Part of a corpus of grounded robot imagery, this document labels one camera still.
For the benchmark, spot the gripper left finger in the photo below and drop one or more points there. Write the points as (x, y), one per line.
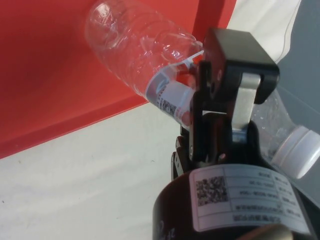
(182, 155)

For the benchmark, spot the red tray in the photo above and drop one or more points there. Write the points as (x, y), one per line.
(37, 75)

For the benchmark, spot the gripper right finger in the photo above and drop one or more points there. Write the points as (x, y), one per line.
(240, 62)

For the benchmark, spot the clear plastic bottle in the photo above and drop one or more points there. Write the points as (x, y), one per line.
(120, 37)

